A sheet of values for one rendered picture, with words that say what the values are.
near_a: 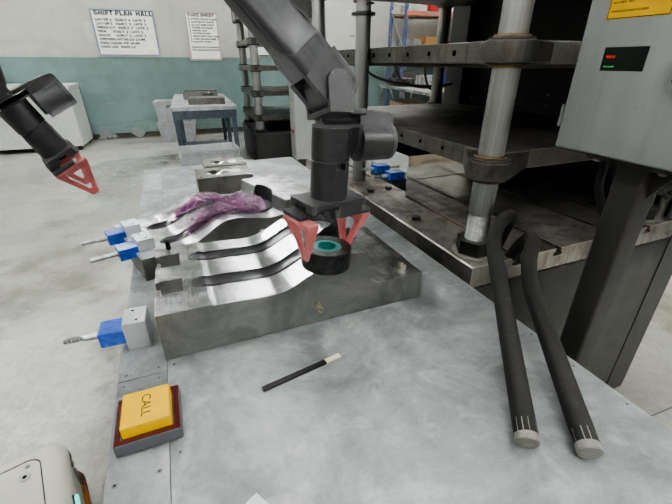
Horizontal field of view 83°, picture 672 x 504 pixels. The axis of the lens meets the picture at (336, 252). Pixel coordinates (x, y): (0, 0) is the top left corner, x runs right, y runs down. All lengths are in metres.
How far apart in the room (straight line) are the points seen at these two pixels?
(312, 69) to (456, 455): 0.53
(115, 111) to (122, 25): 1.36
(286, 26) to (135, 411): 0.53
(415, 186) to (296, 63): 0.93
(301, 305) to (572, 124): 0.69
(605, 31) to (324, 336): 0.78
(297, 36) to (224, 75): 7.35
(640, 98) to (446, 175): 0.71
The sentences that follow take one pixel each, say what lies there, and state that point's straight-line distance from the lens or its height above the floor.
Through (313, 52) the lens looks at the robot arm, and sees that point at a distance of 0.55.
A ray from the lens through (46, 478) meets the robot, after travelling 1.37.
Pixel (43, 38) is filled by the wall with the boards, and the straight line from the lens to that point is 8.11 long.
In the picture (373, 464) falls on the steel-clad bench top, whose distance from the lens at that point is 0.54.
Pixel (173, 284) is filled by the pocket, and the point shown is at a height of 0.88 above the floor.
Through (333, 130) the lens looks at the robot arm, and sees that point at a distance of 0.54.
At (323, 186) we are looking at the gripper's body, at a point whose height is 1.08.
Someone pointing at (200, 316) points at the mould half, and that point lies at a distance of 0.67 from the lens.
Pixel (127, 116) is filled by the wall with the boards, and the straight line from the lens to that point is 7.98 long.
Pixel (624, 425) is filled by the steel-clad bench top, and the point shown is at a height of 0.80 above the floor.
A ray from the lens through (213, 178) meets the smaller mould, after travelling 1.47.
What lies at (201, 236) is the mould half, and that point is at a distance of 0.97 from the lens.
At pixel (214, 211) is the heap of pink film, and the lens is 1.00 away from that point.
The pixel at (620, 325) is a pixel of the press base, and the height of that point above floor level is 0.38.
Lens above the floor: 1.25
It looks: 27 degrees down
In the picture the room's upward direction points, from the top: straight up
